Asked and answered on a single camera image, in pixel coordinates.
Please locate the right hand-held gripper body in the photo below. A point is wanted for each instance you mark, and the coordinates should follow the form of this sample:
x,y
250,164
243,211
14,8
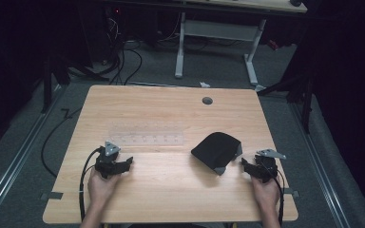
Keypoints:
x,y
267,164

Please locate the red small object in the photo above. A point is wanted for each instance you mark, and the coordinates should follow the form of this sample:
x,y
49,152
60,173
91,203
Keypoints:
x,y
273,45

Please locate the black fabric pouch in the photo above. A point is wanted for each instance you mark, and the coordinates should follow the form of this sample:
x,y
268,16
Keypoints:
x,y
217,152

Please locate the grey tape strip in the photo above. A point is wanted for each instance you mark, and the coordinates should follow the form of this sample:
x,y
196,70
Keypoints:
x,y
53,195
292,192

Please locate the metal floor rail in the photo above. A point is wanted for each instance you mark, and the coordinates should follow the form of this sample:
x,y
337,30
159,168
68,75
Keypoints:
x,y
321,171
19,161

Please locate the person's left hand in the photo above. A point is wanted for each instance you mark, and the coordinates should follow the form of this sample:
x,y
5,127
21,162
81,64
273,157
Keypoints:
x,y
100,187

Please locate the black metal stand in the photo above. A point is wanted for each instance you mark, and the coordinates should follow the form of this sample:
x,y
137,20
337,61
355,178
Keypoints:
x,y
47,85
305,95

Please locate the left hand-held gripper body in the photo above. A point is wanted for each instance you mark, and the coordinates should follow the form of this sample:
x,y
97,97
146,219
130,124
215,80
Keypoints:
x,y
107,158

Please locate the person's right hand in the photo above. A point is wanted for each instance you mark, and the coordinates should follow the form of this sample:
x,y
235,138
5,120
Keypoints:
x,y
266,193

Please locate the white metal frame desk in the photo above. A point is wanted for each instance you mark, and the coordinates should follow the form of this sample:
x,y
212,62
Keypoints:
x,y
217,30

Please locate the white paper scrap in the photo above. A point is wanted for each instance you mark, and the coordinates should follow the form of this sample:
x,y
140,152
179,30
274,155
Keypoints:
x,y
204,84

